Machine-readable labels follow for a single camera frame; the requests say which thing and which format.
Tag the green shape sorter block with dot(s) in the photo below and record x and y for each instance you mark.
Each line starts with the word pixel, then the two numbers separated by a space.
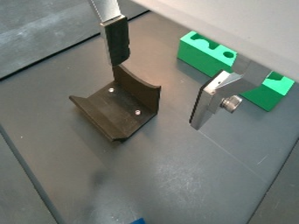
pixel 210 57

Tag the blue oval cylinder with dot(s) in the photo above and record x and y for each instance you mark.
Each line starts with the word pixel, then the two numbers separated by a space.
pixel 138 221

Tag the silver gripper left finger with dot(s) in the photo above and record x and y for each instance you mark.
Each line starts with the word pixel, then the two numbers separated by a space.
pixel 113 29

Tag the black curved fixture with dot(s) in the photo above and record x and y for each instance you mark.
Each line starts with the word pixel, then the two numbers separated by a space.
pixel 121 106

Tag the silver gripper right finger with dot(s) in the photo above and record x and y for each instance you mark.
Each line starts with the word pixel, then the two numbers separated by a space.
pixel 218 93

